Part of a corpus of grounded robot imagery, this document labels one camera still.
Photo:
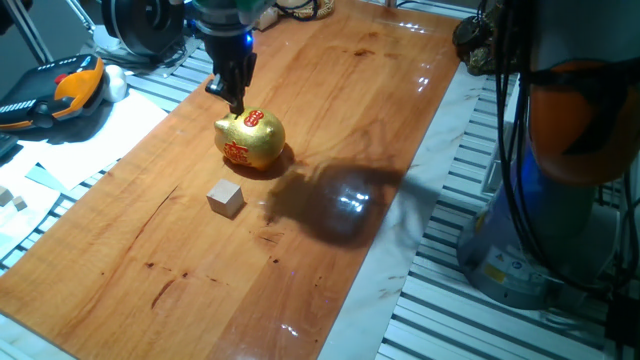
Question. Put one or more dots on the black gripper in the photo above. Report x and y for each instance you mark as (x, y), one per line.
(230, 55)

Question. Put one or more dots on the pale wooden cube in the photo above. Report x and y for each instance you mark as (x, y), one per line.
(225, 198)

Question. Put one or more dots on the white rounded object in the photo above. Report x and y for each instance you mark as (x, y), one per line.
(115, 82)

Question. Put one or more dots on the golden piggy bank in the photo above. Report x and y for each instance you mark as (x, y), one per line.
(250, 140)

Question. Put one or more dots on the white paper sheet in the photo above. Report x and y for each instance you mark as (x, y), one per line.
(100, 140)
(25, 230)

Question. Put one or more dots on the black and orange teach pendant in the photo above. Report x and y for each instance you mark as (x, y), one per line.
(50, 95)

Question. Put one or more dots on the glossy wooden board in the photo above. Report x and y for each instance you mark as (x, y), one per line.
(150, 260)

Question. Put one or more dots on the grey metal bar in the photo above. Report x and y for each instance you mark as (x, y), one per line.
(27, 30)

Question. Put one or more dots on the black keyboard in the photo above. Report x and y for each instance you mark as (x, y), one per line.
(7, 144)

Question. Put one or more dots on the white marble slab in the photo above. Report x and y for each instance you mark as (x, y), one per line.
(400, 260)

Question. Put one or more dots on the tiny wooden block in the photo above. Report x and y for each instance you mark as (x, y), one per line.
(20, 203)

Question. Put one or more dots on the small wooden block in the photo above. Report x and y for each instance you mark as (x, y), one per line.
(6, 196)

